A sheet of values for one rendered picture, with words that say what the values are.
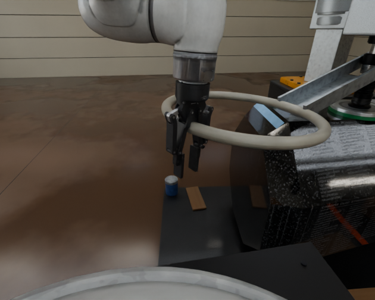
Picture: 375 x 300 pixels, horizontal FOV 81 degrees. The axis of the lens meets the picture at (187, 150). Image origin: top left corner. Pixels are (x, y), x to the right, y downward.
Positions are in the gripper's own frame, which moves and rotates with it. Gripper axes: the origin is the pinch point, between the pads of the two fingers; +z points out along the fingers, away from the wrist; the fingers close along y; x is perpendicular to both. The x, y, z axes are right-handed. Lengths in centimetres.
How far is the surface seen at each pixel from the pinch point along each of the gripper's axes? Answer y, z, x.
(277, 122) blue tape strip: 54, 0, 3
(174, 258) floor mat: 21, 82, 25
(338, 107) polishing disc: 77, -7, -11
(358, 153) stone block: 67, 7, -25
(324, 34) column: 158, -37, 32
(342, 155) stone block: 62, 7, -22
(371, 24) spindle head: 74, -37, -12
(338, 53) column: 161, -26, 19
